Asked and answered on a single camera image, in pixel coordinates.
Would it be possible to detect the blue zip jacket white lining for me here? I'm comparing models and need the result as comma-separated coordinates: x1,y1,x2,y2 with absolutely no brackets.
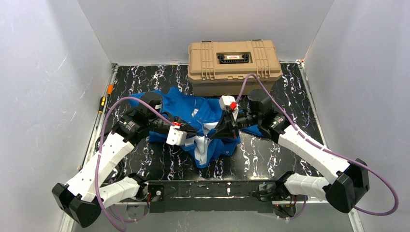
128,86,261,169

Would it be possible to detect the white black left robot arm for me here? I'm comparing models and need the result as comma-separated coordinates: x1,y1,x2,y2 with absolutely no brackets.
52,91,198,228

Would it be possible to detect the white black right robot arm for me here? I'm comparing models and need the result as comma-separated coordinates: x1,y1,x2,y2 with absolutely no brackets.
209,89,370,213

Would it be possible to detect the tan plastic toolbox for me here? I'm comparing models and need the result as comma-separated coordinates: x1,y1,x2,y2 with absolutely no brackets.
188,40,283,97

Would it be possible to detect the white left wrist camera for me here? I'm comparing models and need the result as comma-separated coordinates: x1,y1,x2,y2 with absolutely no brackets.
166,125,187,146

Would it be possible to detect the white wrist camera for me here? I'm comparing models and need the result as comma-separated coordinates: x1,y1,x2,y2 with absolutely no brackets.
219,95,239,121
166,125,187,146

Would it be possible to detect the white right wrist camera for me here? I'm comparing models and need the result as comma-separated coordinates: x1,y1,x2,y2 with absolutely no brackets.
219,95,239,121

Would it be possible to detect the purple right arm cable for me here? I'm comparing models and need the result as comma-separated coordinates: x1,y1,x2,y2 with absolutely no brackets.
235,73,399,217

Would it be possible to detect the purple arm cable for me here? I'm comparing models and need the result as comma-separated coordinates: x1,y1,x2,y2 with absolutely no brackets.
235,73,399,217
94,96,180,232

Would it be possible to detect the yellow black handled screwdriver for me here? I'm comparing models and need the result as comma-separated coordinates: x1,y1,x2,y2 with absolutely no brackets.
98,96,106,114

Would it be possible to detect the orange handled screwdriver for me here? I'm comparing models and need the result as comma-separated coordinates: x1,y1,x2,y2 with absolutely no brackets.
107,84,113,95

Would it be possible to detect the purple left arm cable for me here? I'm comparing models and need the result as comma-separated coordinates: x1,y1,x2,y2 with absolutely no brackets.
94,96,180,232

